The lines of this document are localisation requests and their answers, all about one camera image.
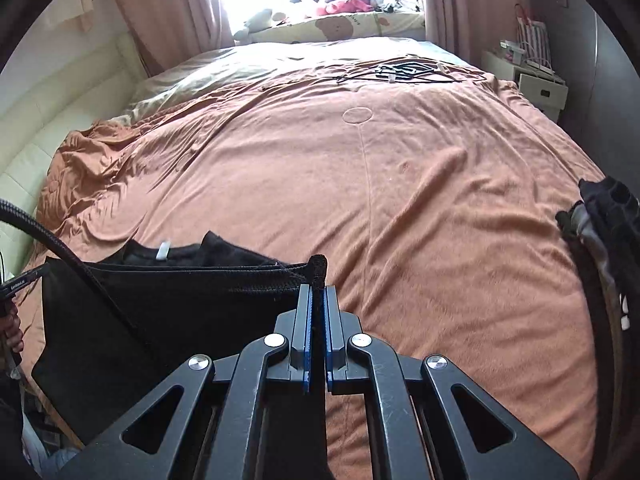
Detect white bedside cabinet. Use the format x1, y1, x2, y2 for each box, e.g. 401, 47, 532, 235
480, 51, 568, 122

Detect beige pillow bedding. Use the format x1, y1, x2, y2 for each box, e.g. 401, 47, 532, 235
114, 37, 466, 126

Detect white rack on cabinet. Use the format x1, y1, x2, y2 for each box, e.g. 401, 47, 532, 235
514, 3, 555, 75

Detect black cords on bed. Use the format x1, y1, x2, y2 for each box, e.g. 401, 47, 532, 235
334, 56, 459, 86

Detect stack of folded black clothes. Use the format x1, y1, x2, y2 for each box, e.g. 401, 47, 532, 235
555, 177, 639, 479

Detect cream hanging cloth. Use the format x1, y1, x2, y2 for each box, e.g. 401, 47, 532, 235
42, 0, 94, 32

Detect right pink curtain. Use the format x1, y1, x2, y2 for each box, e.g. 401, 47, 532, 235
423, 0, 521, 65

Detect black braided cable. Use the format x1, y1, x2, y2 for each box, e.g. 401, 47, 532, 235
0, 197, 166, 356

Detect plush toy on sill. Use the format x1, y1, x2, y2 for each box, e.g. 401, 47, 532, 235
233, 9, 273, 44

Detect pink curtain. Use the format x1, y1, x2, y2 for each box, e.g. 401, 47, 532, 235
115, 0, 234, 76
423, 0, 521, 65

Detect left pink curtain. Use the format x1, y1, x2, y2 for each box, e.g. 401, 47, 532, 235
115, 0, 234, 76

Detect bear print window cushion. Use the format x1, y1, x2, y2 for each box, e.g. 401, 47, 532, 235
246, 12, 425, 44

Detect red cloth on sill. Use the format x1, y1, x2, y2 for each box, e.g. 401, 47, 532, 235
317, 0, 374, 16

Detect person's left hand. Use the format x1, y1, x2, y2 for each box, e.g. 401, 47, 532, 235
0, 301, 24, 353

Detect brown bed blanket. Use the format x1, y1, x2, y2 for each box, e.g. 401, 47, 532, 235
36, 70, 602, 477

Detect cream leather headboard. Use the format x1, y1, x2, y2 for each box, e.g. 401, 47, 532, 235
0, 29, 149, 281

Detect black sleeveless top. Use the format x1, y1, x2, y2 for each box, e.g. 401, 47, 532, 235
32, 232, 328, 443

